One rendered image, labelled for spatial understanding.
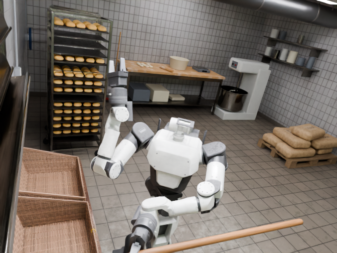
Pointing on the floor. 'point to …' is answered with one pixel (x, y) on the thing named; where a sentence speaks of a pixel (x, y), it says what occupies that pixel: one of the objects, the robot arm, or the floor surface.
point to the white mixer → (243, 91)
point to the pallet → (311, 161)
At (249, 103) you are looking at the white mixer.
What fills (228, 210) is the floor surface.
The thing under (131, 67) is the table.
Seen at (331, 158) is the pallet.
